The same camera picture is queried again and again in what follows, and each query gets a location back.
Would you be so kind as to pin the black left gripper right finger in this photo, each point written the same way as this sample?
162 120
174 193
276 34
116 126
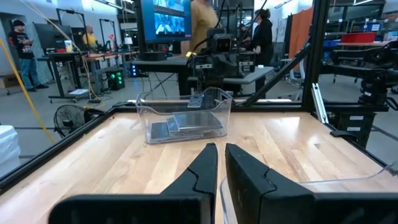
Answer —
280 208

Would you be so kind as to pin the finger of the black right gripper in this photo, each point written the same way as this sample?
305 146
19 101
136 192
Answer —
229 67
221 67

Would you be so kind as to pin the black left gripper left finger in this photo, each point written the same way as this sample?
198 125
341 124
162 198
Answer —
140 211

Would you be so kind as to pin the clear plastic bin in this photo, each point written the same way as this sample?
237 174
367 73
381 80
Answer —
357 186
143 124

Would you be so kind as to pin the neighbouring station robot arm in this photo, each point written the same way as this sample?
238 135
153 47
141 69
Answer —
376 84

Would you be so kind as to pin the grey desk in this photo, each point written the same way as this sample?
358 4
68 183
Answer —
161 62
258 73

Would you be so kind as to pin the yellow tape tag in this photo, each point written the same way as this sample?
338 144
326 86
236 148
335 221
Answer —
191 54

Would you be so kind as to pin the person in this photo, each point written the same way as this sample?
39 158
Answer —
264 34
90 39
202 18
25 46

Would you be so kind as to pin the orange partition panel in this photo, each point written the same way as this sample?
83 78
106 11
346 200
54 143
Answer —
301 31

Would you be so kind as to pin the large display screen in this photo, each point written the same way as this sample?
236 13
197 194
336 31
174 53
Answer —
168 21

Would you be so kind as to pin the computer tower green lights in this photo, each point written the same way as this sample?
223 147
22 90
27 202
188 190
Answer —
116 79

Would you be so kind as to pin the black floor fan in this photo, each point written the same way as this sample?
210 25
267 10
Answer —
70 119

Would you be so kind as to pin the red storage tote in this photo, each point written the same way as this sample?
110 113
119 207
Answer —
357 37

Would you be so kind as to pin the white trash bin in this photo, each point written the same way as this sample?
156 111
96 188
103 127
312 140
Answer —
9 149

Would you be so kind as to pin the black standing desk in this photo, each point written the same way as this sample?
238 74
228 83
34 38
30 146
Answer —
62 56

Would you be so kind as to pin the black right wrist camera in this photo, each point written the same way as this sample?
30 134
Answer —
219 42

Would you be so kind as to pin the black metal table frame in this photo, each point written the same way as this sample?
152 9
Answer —
317 62

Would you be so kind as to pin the silver frame bracket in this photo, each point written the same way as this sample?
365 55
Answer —
318 99

